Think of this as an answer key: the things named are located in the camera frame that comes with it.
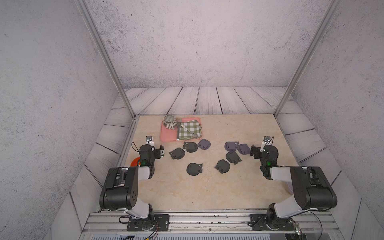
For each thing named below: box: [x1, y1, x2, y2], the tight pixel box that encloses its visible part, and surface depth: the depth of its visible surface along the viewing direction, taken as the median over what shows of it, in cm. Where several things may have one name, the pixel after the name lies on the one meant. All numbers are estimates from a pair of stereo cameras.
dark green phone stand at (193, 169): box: [186, 162, 203, 176], surface depth 93 cm
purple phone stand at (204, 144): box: [197, 139, 211, 150], surface depth 104 cm
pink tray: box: [160, 117, 203, 142], surface depth 110 cm
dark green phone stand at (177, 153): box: [168, 147, 186, 160], surface depth 101 cm
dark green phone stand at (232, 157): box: [225, 151, 243, 165], surface depth 98 cm
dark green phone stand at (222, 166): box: [214, 159, 231, 174], surface depth 94 cm
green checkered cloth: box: [177, 119, 202, 140], surface depth 112 cm
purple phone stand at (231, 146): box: [224, 141, 239, 152], surface depth 103 cm
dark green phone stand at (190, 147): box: [183, 141, 198, 153], surface depth 104 cm
